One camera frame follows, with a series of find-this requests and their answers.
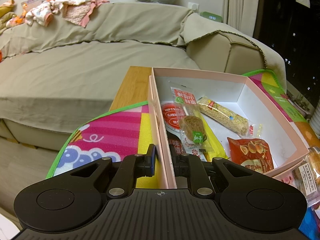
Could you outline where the brown lollipop cookie packet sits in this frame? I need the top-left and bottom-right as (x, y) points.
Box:
(167, 131), (207, 161)

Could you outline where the red snack bag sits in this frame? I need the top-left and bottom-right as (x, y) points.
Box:
(227, 137), (274, 173)

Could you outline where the pink cardboard box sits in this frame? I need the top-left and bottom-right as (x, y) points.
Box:
(148, 68), (309, 189)

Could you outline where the rice cracker bar packet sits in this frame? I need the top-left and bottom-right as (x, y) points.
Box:
(197, 96), (263, 138)

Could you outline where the red round label packet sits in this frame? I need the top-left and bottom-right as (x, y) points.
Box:
(161, 101), (180, 137)

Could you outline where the colourful play mat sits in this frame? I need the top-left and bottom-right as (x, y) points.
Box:
(46, 101), (153, 178)

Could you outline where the wooden table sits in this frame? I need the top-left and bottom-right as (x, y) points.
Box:
(109, 66), (152, 111)

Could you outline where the bread packet with label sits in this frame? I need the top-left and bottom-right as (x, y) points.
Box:
(292, 147), (319, 207)

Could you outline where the beige sofa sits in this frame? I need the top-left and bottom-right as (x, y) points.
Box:
(0, 2), (287, 153)

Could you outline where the green digital clock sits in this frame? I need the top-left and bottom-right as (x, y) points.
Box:
(200, 11), (223, 23)

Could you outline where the pink baby clothes pile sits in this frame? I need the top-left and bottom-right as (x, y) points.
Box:
(1, 0), (109, 29)

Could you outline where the beige curtain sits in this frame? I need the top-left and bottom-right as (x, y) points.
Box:
(222, 0), (259, 36)

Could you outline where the white wall socket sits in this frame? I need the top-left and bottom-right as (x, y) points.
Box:
(188, 2), (199, 12)

